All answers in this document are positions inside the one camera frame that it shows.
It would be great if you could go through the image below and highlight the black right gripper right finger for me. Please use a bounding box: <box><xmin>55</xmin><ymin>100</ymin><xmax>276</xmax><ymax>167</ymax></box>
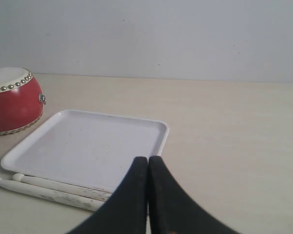
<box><xmin>148</xmin><ymin>156</ymin><xmax>237</xmax><ymax>234</ymax></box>

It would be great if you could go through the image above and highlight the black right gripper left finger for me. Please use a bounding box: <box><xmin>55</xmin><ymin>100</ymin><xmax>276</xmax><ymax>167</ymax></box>
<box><xmin>69</xmin><ymin>156</ymin><xmax>148</xmax><ymax>234</ymax></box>

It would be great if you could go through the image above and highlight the white wooden drumstick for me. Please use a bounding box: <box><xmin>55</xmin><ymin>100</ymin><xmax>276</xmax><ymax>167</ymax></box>
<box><xmin>12</xmin><ymin>173</ymin><xmax>112</xmax><ymax>201</ymax></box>
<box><xmin>0</xmin><ymin>178</ymin><xmax>104</xmax><ymax>211</ymax></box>

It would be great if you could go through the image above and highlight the small red drum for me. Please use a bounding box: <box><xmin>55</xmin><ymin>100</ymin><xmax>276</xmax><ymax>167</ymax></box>
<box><xmin>0</xmin><ymin>67</ymin><xmax>46</xmax><ymax>136</ymax></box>

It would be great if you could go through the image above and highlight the white plastic tray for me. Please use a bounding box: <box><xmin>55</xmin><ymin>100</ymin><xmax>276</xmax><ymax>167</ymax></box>
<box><xmin>0</xmin><ymin>110</ymin><xmax>169</xmax><ymax>193</ymax></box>

